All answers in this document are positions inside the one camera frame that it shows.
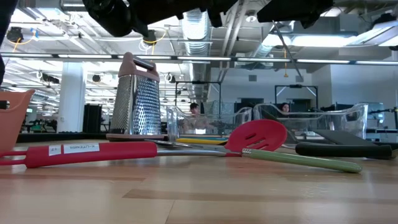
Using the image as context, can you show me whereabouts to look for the metal box grater pink trim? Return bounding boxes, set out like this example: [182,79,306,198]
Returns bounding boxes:
[105,52,167,141]

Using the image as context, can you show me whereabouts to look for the orange plastic basket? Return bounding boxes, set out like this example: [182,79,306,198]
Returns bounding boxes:
[0,89,35,156]

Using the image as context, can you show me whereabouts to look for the red slotted spoon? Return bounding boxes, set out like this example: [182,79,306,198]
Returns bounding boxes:
[0,119,289,169]

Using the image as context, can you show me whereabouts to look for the ribbed silver ceiling duct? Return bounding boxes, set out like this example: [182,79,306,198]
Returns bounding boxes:
[182,9,212,57]

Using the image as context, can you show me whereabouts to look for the black station frame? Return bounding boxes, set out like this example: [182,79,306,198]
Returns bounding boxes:
[274,83,319,110]

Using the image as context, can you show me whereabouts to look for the clear plastic bin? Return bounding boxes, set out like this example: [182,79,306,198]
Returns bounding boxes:
[166,105,253,144]
[253,102,369,146]

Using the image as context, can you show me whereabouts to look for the black turner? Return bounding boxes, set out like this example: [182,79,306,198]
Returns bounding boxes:
[285,136,393,161]

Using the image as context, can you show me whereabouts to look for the long light bar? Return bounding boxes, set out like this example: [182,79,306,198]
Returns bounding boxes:
[0,52,398,65]

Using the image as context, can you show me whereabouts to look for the computer monitor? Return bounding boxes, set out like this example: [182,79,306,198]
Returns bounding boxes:
[366,102,386,125]

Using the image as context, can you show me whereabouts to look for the yellow hanging cord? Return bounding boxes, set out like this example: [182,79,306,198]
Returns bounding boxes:
[282,46,289,78]

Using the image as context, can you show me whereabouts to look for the green-handled metal spatula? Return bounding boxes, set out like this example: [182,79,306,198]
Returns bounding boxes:
[149,139,363,174]

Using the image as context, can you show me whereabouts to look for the person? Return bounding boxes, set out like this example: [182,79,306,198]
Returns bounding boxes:
[188,102,201,118]
[279,102,292,118]

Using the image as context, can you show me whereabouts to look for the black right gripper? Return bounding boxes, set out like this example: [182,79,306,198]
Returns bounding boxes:
[257,0,335,29]

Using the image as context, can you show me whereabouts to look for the white pillar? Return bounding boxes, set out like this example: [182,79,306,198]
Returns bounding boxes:
[57,61,87,133]

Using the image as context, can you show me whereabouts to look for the black angled panel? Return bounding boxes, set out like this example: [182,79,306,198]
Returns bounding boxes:
[312,129,379,146]

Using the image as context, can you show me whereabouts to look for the thin grey rod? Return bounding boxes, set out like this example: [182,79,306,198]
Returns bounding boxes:
[272,20,305,83]

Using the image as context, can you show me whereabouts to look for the black cabinet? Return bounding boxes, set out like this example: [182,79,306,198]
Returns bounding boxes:
[82,103,103,134]

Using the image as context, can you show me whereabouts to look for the yellow silicone spatula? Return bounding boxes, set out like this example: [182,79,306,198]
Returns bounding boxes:
[175,138,229,146]

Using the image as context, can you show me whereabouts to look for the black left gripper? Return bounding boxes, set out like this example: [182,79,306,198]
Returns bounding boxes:
[149,0,239,28]

